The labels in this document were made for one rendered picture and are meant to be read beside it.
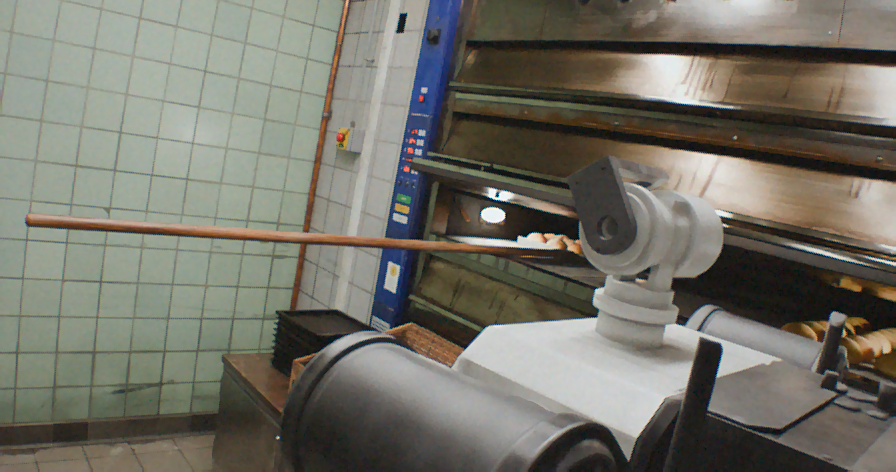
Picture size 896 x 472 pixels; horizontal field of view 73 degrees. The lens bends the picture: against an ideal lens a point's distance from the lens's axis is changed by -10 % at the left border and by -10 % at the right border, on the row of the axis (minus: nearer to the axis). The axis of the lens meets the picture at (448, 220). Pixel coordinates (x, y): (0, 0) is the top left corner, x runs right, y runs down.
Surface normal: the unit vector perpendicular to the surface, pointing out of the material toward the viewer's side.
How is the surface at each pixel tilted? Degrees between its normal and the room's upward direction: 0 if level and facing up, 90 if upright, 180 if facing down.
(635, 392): 41
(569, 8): 90
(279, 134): 90
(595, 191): 90
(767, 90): 69
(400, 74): 90
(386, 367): 24
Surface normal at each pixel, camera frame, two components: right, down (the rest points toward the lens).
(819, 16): -0.75, -0.08
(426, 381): -0.04, -0.96
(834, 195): -0.64, -0.41
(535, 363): -0.32, -0.78
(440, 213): 0.63, 0.19
